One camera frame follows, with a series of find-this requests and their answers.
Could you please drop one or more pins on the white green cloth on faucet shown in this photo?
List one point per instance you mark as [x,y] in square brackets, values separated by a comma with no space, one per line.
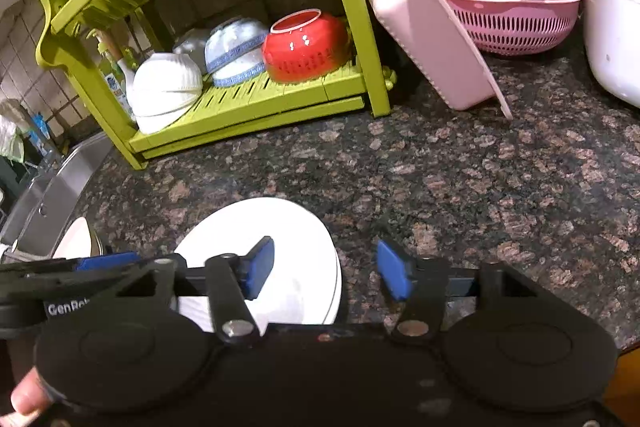
[11,131]

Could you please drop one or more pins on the red ceramic bowl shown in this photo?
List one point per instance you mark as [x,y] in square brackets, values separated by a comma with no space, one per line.
[305,45]

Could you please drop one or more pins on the white disposable bowl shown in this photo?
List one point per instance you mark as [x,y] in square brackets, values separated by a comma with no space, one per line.
[305,283]

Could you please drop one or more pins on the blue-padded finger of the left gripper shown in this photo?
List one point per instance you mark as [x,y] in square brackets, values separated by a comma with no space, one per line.
[105,262]

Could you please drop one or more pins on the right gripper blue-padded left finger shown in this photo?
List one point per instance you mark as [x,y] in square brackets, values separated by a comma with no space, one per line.
[230,281]

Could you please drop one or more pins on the green dish soap bottle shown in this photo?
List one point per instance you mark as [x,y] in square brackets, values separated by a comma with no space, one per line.
[115,71]

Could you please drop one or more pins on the person's hand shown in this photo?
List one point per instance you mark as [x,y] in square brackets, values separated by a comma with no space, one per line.
[29,400]

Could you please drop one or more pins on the stainless steel sink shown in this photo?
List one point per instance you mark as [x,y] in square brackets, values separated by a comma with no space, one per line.
[38,219]

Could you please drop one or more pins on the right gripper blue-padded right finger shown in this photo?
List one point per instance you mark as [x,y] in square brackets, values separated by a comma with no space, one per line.
[420,283]

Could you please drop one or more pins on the pink round colander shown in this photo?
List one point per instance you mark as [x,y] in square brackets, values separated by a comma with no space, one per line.
[516,27]

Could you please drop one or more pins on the green plastic dish rack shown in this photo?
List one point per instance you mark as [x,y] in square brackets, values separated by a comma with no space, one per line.
[222,113]

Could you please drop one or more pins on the pink plastic basket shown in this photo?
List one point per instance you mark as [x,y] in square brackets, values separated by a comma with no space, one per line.
[433,38]

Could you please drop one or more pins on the blue patterned ceramic bowls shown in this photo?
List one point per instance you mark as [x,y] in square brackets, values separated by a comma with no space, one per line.
[233,51]

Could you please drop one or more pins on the white rice cooker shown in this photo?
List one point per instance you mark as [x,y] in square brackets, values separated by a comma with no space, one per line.
[611,35]

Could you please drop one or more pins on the stacked white ceramic bowls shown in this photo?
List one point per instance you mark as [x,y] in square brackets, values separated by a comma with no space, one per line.
[163,89]

